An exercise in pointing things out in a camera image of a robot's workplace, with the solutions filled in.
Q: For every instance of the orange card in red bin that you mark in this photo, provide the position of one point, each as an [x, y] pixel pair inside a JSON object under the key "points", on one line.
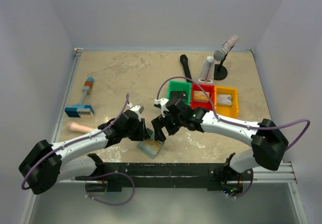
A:
{"points": [[200, 96]]}

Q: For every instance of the silver microphone on stand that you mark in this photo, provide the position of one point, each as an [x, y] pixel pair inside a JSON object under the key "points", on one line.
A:
{"points": [[225, 47]]}

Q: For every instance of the red plastic bin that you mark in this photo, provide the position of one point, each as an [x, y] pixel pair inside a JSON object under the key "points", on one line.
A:
{"points": [[206, 88]]}

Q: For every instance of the yellow plastic bin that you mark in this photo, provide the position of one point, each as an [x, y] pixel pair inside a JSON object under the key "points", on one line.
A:
{"points": [[231, 111]]}

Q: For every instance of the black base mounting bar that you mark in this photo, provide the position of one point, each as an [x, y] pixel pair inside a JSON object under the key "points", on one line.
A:
{"points": [[211, 176]]}

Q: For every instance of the gold credit card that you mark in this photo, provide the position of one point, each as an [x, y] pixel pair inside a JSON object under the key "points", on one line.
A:
{"points": [[152, 146]]}

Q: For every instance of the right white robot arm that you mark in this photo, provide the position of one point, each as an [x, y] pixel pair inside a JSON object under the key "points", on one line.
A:
{"points": [[267, 144]]}

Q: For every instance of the black handheld microphone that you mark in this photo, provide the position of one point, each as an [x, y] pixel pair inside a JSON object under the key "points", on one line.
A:
{"points": [[185, 66]]}

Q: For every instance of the card in yellow bin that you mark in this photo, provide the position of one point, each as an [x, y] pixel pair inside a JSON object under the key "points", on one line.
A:
{"points": [[224, 100]]}

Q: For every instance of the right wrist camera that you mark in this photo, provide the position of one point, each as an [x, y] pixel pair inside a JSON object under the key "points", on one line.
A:
{"points": [[161, 104]]}

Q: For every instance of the blue toy block hammer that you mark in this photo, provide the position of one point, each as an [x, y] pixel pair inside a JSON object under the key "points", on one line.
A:
{"points": [[81, 110]]}

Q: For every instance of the black VIP card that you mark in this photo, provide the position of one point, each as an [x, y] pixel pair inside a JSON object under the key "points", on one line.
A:
{"points": [[179, 94]]}

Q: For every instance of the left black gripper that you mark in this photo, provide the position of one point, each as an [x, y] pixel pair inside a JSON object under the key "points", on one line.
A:
{"points": [[142, 130]]}

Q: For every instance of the aluminium frame rail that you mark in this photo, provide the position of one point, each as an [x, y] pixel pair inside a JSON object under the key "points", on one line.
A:
{"points": [[61, 113]]}

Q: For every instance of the sage green card holder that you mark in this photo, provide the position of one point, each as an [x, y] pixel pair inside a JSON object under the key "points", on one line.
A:
{"points": [[144, 150]]}

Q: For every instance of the beige wooden handle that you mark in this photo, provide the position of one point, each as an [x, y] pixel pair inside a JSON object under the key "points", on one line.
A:
{"points": [[75, 127]]}

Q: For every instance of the green plastic bin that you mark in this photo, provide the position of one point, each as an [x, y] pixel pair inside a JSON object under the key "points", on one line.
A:
{"points": [[180, 90]]}

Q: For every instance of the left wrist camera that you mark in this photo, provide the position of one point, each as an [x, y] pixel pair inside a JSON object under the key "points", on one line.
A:
{"points": [[138, 109]]}

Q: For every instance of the white metronome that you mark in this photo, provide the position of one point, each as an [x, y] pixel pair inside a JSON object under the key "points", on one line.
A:
{"points": [[207, 71]]}

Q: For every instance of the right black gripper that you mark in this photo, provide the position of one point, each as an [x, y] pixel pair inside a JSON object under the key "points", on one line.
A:
{"points": [[162, 124]]}

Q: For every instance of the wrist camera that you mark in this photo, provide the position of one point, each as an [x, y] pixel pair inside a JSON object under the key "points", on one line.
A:
{"points": [[138, 109], [161, 104]]}

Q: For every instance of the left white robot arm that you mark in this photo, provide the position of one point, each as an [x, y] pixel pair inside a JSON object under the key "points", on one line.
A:
{"points": [[48, 163]]}

